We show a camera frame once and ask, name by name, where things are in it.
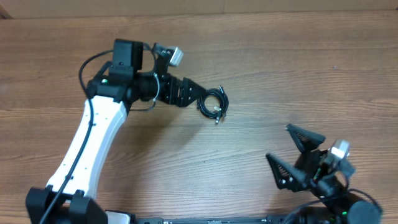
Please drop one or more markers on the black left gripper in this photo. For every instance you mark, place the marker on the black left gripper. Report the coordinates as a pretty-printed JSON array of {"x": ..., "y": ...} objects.
[{"x": 181, "y": 100}]

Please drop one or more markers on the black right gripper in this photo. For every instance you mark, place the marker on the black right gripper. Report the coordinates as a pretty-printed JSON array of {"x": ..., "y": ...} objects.
[{"x": 307, "y": 165}]

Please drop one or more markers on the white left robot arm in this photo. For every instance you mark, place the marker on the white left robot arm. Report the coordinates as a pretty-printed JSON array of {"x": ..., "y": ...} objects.
[{"x": 137, "y": 71}]

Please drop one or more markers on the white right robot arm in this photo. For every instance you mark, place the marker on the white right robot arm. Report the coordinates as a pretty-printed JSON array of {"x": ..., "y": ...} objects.
[{"x": 346, "y": 206}]

